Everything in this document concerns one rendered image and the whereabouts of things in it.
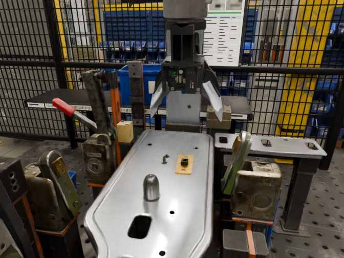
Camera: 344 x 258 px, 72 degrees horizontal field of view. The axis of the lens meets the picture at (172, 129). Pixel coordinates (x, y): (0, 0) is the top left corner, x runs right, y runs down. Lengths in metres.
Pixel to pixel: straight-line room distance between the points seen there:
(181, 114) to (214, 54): 0.34
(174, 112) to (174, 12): 0.45
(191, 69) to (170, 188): 0.24
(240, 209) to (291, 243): 0.36
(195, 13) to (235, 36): 0.63
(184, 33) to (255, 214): 0.38
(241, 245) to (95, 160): 0.38
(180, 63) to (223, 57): 0.64
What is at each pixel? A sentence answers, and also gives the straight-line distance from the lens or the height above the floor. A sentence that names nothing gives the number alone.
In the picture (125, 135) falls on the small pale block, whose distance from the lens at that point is 0.65.
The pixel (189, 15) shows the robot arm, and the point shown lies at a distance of 0.41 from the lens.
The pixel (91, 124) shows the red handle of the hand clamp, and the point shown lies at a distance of 0.60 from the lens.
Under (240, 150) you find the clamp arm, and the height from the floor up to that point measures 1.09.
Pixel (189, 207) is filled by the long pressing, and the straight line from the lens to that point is 0.46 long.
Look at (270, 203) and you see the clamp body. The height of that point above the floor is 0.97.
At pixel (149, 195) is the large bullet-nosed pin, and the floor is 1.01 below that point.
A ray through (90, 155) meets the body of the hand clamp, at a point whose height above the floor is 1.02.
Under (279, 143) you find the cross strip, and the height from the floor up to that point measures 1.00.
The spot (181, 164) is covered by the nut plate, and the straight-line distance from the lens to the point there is 0.57.
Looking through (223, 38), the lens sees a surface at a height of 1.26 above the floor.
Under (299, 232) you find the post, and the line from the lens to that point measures 0.92.
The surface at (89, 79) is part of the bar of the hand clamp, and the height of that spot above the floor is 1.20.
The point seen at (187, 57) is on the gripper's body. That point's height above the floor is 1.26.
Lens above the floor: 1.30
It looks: 23 degrees down
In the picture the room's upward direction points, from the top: straight up
